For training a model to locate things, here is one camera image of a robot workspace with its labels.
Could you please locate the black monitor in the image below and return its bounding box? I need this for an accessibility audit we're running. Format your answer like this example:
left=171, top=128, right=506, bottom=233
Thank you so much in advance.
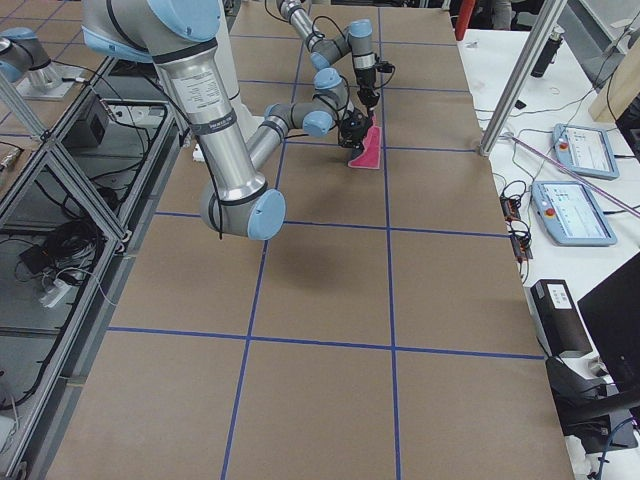
left=578, top=254, right=639, bottom=390

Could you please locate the pink grey microfibre towel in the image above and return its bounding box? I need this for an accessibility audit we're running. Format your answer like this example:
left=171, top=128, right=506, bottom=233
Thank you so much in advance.
left=347, top=116, right=382, bottom=170

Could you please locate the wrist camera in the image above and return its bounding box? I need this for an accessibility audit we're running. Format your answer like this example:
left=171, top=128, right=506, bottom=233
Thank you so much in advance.
left=375, top=60, right=395, bottom=74

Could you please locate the black power adapter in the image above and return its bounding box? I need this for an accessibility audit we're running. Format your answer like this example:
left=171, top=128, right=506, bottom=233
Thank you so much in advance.
left=19, top=245, right=54, bottom=275

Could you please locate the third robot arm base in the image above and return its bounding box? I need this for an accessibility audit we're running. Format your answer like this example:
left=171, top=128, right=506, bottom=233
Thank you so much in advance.
left=1, top=27, right=72, bottom=100

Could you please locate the near teach pendant tablet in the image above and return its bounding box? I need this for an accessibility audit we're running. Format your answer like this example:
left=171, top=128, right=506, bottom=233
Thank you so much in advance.
left=531, top=181, right=617, bottom=247

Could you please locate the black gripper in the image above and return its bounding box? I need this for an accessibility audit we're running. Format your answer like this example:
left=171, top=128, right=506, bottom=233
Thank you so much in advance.
left=338, top=110, right=371, bottom=156
left=354, top=67, right=380, bottom=118

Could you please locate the white power strip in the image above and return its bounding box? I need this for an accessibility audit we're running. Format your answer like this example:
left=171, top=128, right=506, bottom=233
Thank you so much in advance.
left=39, top=278, right=71, bottom=308

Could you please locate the black box with label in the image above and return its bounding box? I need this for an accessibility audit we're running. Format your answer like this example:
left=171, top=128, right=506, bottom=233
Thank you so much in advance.
left=529, top=279, right=593, bottom=358

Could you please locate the aluminium frame post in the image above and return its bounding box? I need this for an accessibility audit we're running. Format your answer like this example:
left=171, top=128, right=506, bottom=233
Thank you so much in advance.
left=478, top=0, right=567, bottom=157

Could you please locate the far teach pendant tablet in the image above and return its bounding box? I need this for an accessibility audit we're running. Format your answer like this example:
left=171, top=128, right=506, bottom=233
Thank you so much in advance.
left=552, top=124, right=619, bottom=180

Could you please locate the black cylinder bottle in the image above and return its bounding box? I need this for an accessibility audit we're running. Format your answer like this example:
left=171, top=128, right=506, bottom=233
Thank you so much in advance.
left=530, top=25, right=565, bottom=78

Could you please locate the teach pendant tablet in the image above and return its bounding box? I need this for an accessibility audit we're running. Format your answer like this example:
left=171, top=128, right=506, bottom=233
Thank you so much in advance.
left=531, top=181, right=617, bottom=247
left=552, top=124, right=619, bottom=180

